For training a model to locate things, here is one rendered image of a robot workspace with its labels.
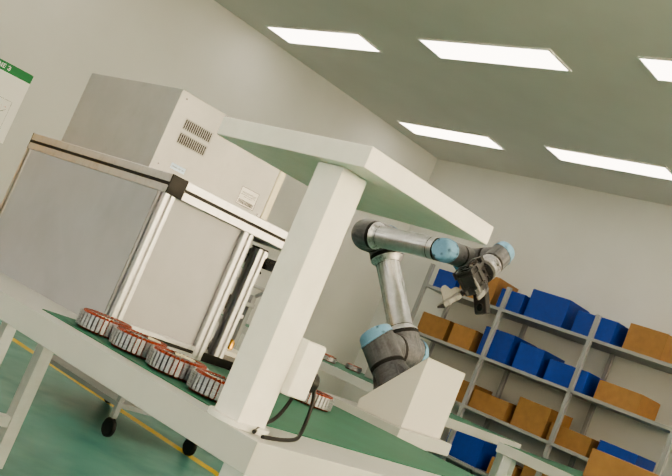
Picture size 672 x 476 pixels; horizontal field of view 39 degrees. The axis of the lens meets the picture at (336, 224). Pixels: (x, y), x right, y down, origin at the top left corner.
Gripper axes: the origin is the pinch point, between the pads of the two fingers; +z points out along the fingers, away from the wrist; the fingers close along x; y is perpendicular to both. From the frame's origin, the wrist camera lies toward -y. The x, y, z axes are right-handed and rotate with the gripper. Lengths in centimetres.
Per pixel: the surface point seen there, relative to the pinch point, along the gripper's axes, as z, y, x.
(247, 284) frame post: 67, 41, -3
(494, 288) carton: -534, -184, -366
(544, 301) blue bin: -520, -203, -310
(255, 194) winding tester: 49, 59, -5
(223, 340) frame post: 77, 32, -9
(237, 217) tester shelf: 68, 57, 5
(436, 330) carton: -505, -204, -433
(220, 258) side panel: 73, 51, 0
